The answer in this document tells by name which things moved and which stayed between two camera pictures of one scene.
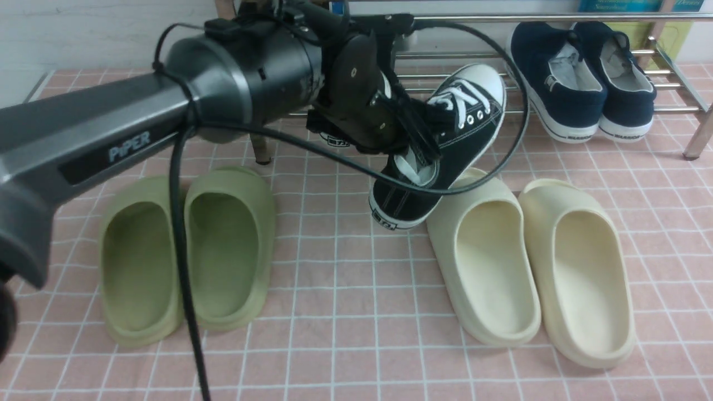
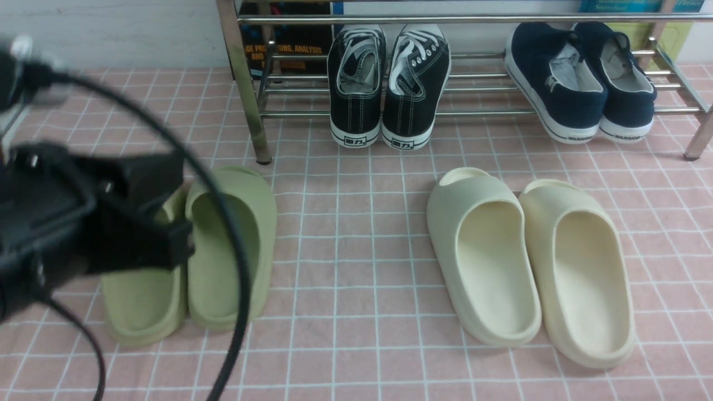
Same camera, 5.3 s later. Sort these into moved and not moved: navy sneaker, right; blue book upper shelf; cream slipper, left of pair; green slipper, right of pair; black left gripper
Moved: black left gripper
Not moved: cream slipper, left of pair; blue book upper shelf; green slipper, right of pair; navy sneaker, right
